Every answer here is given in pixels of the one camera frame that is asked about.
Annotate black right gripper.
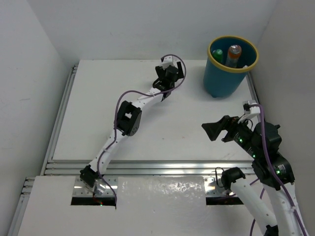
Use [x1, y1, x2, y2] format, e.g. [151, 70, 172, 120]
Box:
[201, 112, 260, 157]

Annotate green Sprite bottle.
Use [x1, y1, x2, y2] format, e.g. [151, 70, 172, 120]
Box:
[212, 49, 223, 63]

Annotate orange label bottle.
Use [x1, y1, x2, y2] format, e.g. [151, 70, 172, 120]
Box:
[225, 45, 242, 68]

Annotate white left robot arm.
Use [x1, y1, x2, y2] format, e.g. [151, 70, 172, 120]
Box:
[80, 55, 187, 188]

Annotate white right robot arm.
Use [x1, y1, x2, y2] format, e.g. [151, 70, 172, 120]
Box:
[201, 116, 308, 236]

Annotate blue bin with yellow rim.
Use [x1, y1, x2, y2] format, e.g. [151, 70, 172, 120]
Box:
[203, 35, 259, 98]

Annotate white foam front board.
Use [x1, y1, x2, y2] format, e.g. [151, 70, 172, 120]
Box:
[19, 176, 252, 236]

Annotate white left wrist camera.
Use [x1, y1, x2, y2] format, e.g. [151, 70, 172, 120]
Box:
[160, 56, 175, 70]

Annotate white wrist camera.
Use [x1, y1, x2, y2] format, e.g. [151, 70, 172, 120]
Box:
[240, 100, 260, 123]
[160, 56, 175, 70]

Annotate black cable at table edge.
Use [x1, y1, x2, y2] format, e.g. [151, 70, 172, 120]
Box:
[214, 166, 226, 187]

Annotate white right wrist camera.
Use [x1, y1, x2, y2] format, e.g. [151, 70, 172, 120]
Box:
[240, 100, 260, 123]

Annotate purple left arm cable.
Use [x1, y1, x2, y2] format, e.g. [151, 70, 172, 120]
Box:
[97, 54, 187, 205]

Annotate aluminium table edge rail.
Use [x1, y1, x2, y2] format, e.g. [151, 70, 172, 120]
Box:
[41, 60, 256, 176]

